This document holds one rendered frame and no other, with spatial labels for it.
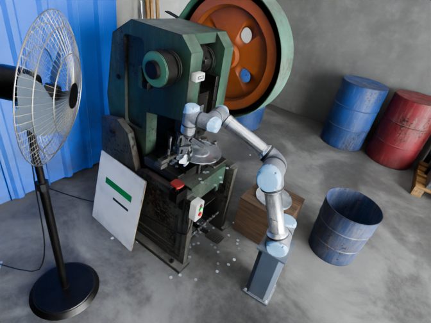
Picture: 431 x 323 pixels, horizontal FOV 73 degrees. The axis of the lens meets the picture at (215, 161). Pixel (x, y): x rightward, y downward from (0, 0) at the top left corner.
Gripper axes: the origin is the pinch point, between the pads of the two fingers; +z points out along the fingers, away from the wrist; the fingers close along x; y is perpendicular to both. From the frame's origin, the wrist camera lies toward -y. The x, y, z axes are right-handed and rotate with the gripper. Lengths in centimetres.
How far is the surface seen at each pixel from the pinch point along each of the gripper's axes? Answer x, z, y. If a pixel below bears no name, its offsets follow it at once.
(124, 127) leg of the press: -50, 3, 19
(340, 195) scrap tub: 22, 40, -139
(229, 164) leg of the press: -19, 21, -48
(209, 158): -12.1, 8.0, -24.2
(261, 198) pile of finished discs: -2, 47, -76
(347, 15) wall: -170, -81, -314
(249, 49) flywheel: -36, -55, -53
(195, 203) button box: 8.4, 23.9, -6.8
